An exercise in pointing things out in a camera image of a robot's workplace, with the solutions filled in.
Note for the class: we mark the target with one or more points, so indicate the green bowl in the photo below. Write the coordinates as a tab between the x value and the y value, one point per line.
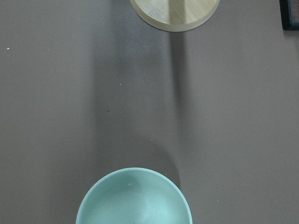
134	196

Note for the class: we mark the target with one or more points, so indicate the wooden mug tree stand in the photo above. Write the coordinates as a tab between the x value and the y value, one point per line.
175	15

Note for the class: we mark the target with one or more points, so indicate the wire glass rack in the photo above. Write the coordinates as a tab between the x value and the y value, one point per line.
289	10

